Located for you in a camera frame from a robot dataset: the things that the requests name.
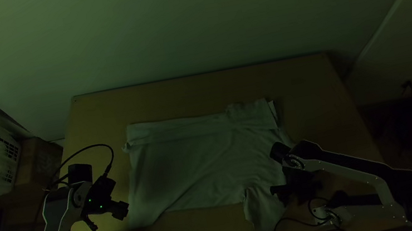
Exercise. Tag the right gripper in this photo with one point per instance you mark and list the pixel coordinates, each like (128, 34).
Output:
(297, 186)

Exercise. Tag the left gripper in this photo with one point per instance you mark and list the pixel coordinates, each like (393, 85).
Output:
(119, 209)

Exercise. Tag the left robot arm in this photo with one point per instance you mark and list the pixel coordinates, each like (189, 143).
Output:
(56, 226)

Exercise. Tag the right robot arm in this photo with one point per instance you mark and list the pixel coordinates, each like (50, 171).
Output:
(351, 168)

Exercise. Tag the grey t-shirt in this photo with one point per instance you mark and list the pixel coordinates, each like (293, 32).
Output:
(201, 163)

